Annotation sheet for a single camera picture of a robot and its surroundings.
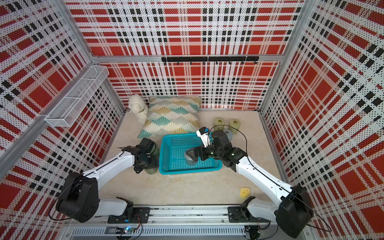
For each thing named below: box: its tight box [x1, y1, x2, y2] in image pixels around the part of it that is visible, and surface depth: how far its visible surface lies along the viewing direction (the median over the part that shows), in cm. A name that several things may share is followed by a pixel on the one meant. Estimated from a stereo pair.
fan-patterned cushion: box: [137, 95, 202, 139], surface depth 98 cm
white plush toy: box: [129, 94, 149, 125], surface depth 103 cm
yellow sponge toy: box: [239, 187, 251, 199], surface depth 82 cm
